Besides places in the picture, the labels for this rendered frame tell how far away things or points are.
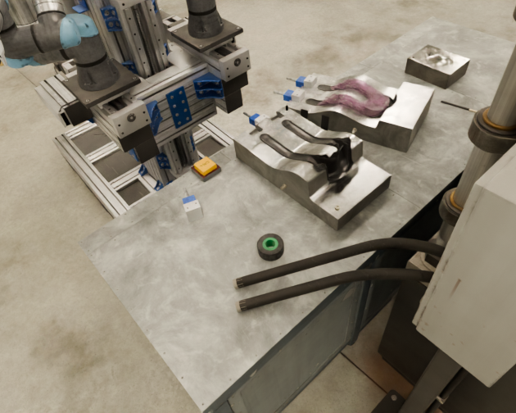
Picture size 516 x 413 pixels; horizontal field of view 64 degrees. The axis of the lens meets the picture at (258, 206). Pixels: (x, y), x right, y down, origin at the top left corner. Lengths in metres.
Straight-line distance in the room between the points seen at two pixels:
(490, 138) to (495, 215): 0.39
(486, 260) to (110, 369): 1.79
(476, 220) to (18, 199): 2.81
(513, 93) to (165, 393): 1.70
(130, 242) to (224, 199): 0.34
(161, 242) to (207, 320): 0.32
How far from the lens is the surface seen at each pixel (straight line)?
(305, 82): 1.77
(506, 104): 0.92
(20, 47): 1.35
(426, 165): 1.55
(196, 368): 1.13
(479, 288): 0.67
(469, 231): 0.60
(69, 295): 2.41
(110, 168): 2.62
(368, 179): 1.38
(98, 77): 1.64
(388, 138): 1.56
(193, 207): 1.34
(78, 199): 2.85
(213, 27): 1.81
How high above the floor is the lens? 1.84
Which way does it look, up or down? 49 degrees down
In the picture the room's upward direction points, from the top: 8 degrees counter-clockwise
